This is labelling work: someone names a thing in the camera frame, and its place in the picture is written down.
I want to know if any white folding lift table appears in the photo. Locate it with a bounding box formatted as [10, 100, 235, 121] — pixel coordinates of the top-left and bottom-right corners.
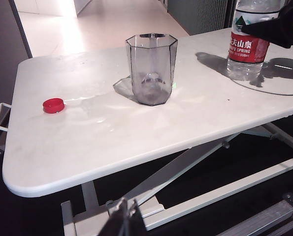
[0, 145, 293, 236]
[61, 121, 293, 236]

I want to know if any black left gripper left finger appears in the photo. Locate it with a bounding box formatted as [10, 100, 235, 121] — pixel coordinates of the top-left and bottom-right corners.
[104, 198, 126, 236]

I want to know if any red plastic bottle cap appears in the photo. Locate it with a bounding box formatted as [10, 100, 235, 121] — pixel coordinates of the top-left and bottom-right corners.
[42, 97, 65, 114]

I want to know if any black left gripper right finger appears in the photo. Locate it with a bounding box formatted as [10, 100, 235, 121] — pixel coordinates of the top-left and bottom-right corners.
[125, 199, 147, 236]

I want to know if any clear red-label water bottle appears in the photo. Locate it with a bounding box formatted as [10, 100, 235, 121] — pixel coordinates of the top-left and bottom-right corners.
[226, 0, 281, 82]

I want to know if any clear faceted glass mug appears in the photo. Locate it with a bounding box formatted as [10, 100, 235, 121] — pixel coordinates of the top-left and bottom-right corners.
[125, 32, 178, 106]

